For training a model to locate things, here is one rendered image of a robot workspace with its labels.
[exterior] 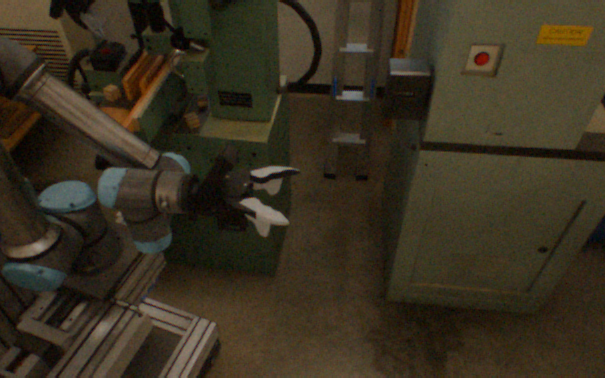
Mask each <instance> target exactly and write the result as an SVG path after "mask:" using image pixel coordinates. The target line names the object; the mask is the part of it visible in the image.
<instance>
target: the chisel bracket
mask: <svg viewBox="0 0 605 378"><path fill-rule="evenodd" d="M172 35H173V33H172V32H171V31H169V30H168V29H167V28H166V30H165V31H163V32H160V33H154V32H151V31H150V25H148V27H147V28H146V30H145V31H144V32H143V34H142V38H143V42H144V46H145V50H146V53H157V54H170V53H171V52H172V50H170V44H171V36H172Z"/></svg>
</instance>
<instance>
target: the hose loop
mask: <svg viewBox="0 0 605 378"><path fill-rule="evenodd" d="M227 1H230V0H212V9H213V10H214V9H217V8H219V7H220V5H222V4H224V3H225V2H227ZM278 1H280V2H282V3H284V5H286V6H289V7H291V8H292V9H293V10H295V11H296V13H297V14H298V15H299V16H300V17H301V18H302V20H303V21H304V23H305V24H306V26H307V27H309V29H310V31H311V35H312V39H313V44H314V49H315V51H314V56H313V61H312V64H311V67H310V69H308V70H307V72H306V73H305V74H304V75H303V76H302V77H301V78H299V80H298V81H297V82H295V83H293V84H289V85H284V86H281V87H278V88H277V89H276V93H277V94H283V93H286V92H291V91H294V90H297V89H299V88H301V87H302V86H303V85H304V84H306V83H307V82H308V81H310V80H311V78H312V77H313V76H314V74H315V73H316V71H317V69H318V66H319V63H320V58H321V54H322V45H321V40H320V35H319V31H318V28H317V26H316V24H315V21H314V19H313V18H312V17H311V16H310V14H309V13H307V12H306V11H305V9H304V8H303V7H302V6H301V5H300V3H299V2H298V1H297V0H278Z"/></svg>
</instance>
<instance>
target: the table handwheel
mask: <svg viewBox="0 0 605 378"><path fill-rule="evenodd" d="M91 50H92V49H89V48H86V49H81V50H79V51H77V53H76V54H75V55H74V56H73V58H72V59H71V61H70V63H69V66H68V69H67V75H66V83H67V84H68V85H69V86H71V87H72V88H73V89H74V77H75V72H76V68H77V69H78V72H79V73H81V75H82V77H83V79H84V80H83V81H82V83H81V90H82V92H83V94H84V95H86V99H88V100H89V101H90V97H89V94H90V93H91V90H90V86H89V84H88V81H87V78H86V75H85V73H84V69H83V67H82V65H80V63H79V62H80V61H82V60H83V59H84V58H85V57H89V55H88V54H89V53H90V52H91Z"/></svg>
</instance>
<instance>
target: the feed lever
mask: <svg viewBox="0 0 605 378"><path fill-rule="evenodd" d="M140 1H141V2H142V3H143V4H144V5H145V6H146V7H147V8H148V9H149V11H150V12H151V13H152V14H154V15H155V16H156V17H157V18H158V19H159V20H160V21H161V22H162V23H163V24H164V25H165V26H166V28H167V29H168V30H169V31H171V32H172V33H173V35H172V36H171V43H172V46H173V47H174V48H175V49H176V50H178V51H185V50H188V49H189V47H190V46H191V47H192V48H194V49H196V50H198V51H200V52H204V51H205V49H204V48H203V47H201V46H199V45H197V43H195V42H193V40H194V38H185V37H184V33H183V28H182V27H179V28H177V29H175V28H173V26H172V25H171V24H169V23H168V22H167V21H166V20H165V19H164V18H163V17H162V16H161V15H160V14H159V13H158V12H157V11H156V9H155V8H153V7H152V6H151V5H150V4H149V3H148V2H147V1H146V0H140Z"/></svg>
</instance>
